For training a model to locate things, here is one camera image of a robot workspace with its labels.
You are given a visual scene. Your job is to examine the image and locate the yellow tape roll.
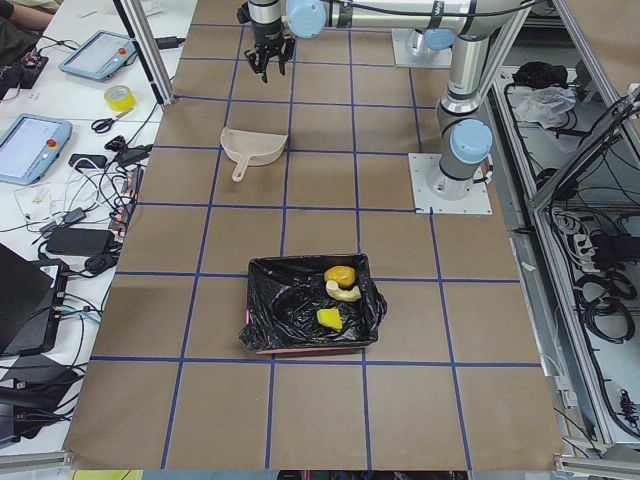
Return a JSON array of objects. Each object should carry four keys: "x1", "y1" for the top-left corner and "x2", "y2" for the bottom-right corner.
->
[{"x1": 103, "y1": 84, "x2": 136, "y2": 112}]

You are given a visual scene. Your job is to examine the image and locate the near teach pendant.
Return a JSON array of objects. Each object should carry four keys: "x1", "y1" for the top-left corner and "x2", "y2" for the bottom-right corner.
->
[{"x1": 1, "y1": 113, "x2": 73, "y2": 185}]

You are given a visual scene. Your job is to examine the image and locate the black laptop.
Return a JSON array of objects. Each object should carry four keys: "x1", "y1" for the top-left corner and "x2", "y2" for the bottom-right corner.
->
[{"x1": 1, "y1": 246, "x2": 69, "y2": 357}]

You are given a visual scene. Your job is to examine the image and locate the black handled scissors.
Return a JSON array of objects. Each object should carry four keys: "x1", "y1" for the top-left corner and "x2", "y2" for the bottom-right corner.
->
[{"x1": 90, "y1": 109, "x2": 131, "y2": 134}]

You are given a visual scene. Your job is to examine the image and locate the teach pendant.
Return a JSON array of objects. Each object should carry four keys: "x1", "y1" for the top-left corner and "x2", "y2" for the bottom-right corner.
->
[
  {"x1": 1, "y1": 113, "x2": 73, "y2": 185},
  {"x1": 58, "y1": 30, "x2": 136, "y2": 81}
]

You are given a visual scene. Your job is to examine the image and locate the black smartphone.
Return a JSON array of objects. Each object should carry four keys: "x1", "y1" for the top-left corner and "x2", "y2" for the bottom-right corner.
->
[{"x1": 68, "y1": 153, "x2": 107, "y2": 170}]

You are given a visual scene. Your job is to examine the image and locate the brown toy potato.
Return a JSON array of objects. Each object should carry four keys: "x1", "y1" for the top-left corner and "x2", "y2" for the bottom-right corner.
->
[{"x1": 324, "y1": 265, "x2": 357, "y2": 290}]

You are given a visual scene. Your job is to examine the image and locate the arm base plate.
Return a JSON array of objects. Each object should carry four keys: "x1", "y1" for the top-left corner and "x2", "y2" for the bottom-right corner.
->
[
  {"x1": 391, "y1": 29, "x2": 456, "y2": 69},
  {"x1": 408, "y1": 153, "x2": 492, "y2": 215}
]

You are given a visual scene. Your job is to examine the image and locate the beige dustpan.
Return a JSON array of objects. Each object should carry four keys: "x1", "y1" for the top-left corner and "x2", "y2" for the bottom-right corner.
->
[{"x1": 220, "y1": 127, "x2": 288, "y2": 183}]

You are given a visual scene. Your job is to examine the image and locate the aluminium frame post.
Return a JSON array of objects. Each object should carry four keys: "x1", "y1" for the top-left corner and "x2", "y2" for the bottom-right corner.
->
[{"x1": 113, "y1": 0, "x2": 174, "y2": 106}]

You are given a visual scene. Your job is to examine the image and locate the toy croissant piece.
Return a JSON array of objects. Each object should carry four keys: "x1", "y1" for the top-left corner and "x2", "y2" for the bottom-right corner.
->
[{"x1": 325, "y1": 280, "x2": 361, "y2": 302}]

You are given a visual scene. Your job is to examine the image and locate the yellow sponge piece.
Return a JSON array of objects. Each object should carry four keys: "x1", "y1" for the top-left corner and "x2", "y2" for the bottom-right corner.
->
[{"x1": 316, "y1": 308, "x2": 343, "y2": 332}]

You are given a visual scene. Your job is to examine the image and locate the far teach pendant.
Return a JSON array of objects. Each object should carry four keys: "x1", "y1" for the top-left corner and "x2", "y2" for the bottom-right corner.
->
[{"x1": 58, "y1": 30, "x2": 136, "y2": 81}]

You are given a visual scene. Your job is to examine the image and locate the black power adapter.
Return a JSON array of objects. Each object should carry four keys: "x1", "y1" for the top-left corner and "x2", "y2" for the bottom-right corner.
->
[{"x1": 155, "y1": 36, "x2": 186, "y2": 50}]

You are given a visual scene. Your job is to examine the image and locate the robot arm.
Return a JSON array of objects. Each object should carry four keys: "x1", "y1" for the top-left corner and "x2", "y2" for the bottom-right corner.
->
[
  {"x1": 408, "y1": 29, "x2": 456, "y2": 55},
  {"x1": 236, "y1": 1, "x2": 533, "y2": 201}
]

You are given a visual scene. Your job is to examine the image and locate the black lined trash bin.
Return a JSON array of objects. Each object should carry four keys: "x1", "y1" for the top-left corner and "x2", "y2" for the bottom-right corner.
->
[{"x1": 239, "y1": 254, "x2": 387, "y2": 354}]

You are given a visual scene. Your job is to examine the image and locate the crumpled white cloth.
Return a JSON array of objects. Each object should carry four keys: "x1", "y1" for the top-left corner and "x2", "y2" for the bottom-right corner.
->
[{"x1": 514, "y1": 86, "x2": 577, "y2": 129}]

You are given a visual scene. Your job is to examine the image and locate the large black power brick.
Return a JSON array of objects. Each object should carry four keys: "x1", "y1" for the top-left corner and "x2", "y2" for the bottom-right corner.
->
[{"x1": 45, "y1": 228, "x2": 115, "y2": 256}]

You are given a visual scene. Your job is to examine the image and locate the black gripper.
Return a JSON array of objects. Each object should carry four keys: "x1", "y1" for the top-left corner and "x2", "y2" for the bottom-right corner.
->
[{"x1": 244, "y1": 19, "x2": 295, "y2": 83}]

